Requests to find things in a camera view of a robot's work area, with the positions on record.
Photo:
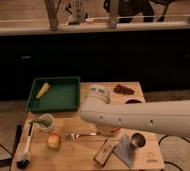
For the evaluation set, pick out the silver metal fork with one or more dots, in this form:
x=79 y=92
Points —
x=73 y=136

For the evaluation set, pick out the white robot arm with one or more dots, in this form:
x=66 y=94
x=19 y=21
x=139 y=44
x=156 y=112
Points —
x=169 y=117

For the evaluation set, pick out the green plastic tray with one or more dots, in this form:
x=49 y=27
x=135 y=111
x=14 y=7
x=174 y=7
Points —
x=62 y=96

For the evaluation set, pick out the dark purple bowl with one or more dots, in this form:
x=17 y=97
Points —
x=131 y=101

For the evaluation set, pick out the orange bowl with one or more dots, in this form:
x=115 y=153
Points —
x=110 y=131

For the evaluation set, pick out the yellow corn cob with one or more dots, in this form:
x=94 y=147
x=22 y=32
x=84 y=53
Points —
x=43 y=90

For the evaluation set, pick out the white cup with green item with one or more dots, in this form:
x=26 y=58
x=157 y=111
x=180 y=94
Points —
x=44 y=122

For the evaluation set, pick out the small metal cup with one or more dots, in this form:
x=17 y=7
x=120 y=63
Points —
x=137 y=141

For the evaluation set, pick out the red yellow apple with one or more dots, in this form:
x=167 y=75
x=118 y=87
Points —
x=53 y=141

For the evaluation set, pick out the wooden block eraser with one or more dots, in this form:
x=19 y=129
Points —
x=104 y=153

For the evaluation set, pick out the wooden post middle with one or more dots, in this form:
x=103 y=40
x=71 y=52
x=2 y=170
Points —
x=114 y=4

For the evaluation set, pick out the wooden table frame leg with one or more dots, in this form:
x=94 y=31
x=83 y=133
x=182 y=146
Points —
x=52 y=15

